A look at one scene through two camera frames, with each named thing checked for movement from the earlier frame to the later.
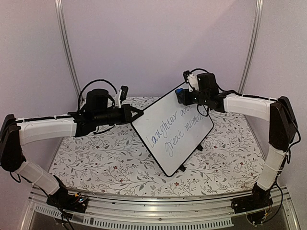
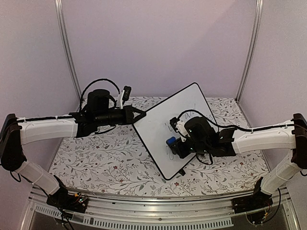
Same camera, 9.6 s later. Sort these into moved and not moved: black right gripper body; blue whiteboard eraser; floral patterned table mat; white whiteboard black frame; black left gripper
Moved: black right gripper body; blue whiteboard eraser
Not moved: floral patterned table mat; white whiteboard black frame; black left gripper
